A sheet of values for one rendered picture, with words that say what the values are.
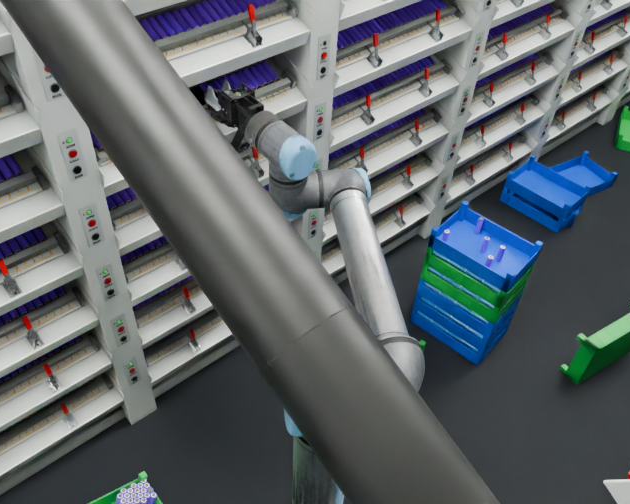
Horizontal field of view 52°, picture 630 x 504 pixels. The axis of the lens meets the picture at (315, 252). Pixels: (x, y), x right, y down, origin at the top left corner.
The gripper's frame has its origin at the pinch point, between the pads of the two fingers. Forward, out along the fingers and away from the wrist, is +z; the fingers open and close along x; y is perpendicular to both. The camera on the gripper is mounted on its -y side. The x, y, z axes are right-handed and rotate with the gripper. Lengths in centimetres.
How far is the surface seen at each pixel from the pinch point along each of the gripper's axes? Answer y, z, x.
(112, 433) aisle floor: -102, -8, 51
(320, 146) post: -24.3, -7.8, -31.1
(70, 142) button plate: 8.2, -9.1, 39.9
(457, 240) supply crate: -61, -39, -68
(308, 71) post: 2.1, -7.5, -25.3
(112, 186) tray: -7.5, -8.4, 33.0
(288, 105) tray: -6.1, -7.2, -19.1
